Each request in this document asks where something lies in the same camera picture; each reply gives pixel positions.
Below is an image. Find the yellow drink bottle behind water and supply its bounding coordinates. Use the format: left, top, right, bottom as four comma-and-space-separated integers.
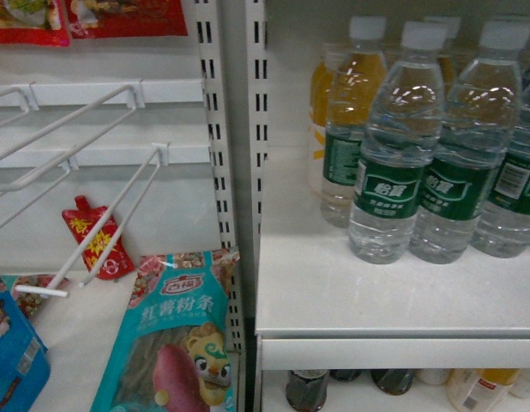
307, 42, 346, 196

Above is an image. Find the white water shelf board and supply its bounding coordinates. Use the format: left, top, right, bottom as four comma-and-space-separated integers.
255, 145, 530, 373

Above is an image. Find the green label water bottle rear left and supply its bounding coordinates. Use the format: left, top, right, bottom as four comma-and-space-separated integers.
320, 15, 387, 228

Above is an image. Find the green label water bottle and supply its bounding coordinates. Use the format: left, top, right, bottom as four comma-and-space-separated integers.
409, 17, 530, 264
348, 21, 449, 264
320, 15, 387, 228
469, 55, 530, 259

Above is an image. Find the green label water bottle front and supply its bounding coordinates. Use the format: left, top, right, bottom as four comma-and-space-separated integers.
348, 21, 449, 264

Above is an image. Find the green label water bottle right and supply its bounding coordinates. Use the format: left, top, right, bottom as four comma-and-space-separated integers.
469, 55, 530, 259

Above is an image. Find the red snack bag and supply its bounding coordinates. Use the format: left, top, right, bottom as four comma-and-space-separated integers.
0, 0, 70, 47
65, 0, 188, 39

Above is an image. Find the red sauce pouch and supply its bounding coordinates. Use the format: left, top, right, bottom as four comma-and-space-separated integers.
62, 195, 135, 281

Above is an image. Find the teal sweet potato noodle bag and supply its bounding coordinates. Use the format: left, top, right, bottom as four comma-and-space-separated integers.
91, 248, 239, 411

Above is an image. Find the white slotted upright left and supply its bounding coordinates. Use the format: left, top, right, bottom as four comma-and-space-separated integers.
191, 0, 244, 353

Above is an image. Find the white slotted upright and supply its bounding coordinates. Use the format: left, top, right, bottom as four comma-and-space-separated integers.
191, 0, 244, 353
244, 1, 268, 227

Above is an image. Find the dark soy sauce bottle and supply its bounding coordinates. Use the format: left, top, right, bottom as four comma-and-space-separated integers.
286, 369, 329, 411

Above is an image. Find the white slotted upright right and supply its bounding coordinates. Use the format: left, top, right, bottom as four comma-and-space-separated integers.
244, 1, 268, 227

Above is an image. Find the floral noodle bag behind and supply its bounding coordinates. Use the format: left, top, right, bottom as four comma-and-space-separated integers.
9, 274, 53, 319

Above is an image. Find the yellow white bottle below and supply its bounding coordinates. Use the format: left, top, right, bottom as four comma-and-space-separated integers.
446, 368, 520, 412

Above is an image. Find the blue sugar bag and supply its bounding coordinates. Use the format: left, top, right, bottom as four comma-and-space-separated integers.
0, 291, 51, 411

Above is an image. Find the red snack bag top left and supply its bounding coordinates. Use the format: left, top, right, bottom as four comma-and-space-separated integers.
0, 0, 70, 47

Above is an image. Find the white wire peg hook lower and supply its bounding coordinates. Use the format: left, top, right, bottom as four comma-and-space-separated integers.
14, 142, 170, 299

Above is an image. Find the white wire peg hook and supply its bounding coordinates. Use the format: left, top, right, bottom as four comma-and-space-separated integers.
14, 142, 170, 299
0, 82, 145, 193

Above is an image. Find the white wire peg hook upper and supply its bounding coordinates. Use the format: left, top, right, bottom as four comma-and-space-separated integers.
0, 82, 145, 193

